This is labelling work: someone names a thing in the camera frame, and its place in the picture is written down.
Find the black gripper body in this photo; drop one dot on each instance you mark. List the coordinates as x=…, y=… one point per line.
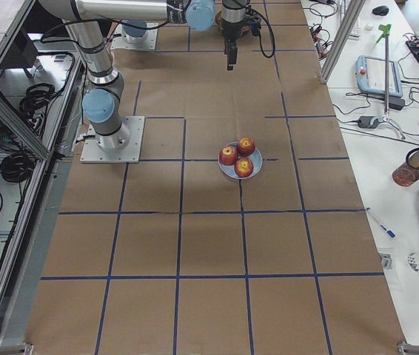
x=229, y=29

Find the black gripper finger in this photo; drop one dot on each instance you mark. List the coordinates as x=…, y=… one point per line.
x=231, y=51

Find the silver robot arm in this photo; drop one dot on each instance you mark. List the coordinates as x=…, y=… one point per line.
x=100, y=105
x=133, y=31

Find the red apple on plate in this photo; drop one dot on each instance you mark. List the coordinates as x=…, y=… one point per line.
x=228, y=155
x=245, y=146
x=244, y=167

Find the light blue plate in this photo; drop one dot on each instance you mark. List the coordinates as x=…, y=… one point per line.
x=256, y=158

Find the blue teach pendant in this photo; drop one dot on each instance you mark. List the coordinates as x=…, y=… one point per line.
x=370, y=76

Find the black computer mouse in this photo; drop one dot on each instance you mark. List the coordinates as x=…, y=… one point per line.
x=381, y=10

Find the green tipped grabber stick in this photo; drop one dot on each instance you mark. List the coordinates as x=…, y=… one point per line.
x=385, y=31

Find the black power adapter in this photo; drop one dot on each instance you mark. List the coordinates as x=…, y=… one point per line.
x=368, y=122

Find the brown water bottle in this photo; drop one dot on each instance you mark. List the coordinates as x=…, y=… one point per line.
x=408, y=172

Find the blue white pen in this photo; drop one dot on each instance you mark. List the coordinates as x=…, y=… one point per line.
x=383, y=226

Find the aluminium frame post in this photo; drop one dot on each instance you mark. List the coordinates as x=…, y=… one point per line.
x=351, y=15

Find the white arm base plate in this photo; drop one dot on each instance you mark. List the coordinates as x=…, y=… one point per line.
x=122, y=147
x=147, y=45

